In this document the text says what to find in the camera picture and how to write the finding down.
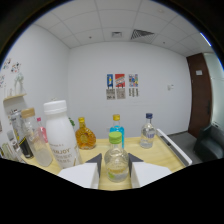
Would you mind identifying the clear bottle green cap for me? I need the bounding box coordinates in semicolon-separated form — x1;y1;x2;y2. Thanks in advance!
104;131;130;183

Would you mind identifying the two-tier wooden shelf rack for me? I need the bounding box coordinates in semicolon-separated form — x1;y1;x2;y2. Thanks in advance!
19;128;194;192

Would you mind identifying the round amber bottle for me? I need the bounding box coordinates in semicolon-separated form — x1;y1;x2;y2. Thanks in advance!
74;116;98;150

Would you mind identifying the clear bottle blue cap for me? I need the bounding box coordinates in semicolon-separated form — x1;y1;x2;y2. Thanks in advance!
139;112;158;149

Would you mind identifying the large white bottle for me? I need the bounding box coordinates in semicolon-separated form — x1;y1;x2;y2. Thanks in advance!
43;99;82;169

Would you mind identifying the glass jar wooden lid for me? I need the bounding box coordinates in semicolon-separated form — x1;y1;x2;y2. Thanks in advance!
20;107;54;168

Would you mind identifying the blue bottle yellow cap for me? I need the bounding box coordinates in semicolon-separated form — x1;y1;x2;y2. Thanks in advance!
109;114;126;149

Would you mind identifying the small pink bottle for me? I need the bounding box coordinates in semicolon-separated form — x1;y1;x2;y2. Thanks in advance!
35;116;49;144

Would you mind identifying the brown door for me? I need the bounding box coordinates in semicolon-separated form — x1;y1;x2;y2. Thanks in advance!
185;52;213;138

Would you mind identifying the ceiling air vent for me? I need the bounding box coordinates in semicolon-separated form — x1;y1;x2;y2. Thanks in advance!
129;29;155;41

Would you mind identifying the multicolour wall poster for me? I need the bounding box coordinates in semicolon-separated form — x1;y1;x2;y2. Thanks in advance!
128;73;140;98

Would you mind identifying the blue wall poster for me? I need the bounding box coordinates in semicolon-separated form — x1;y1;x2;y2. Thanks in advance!
105;73;116;100

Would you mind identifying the wooden wall shelf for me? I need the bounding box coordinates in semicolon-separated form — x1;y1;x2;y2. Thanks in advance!
2;93;28;103

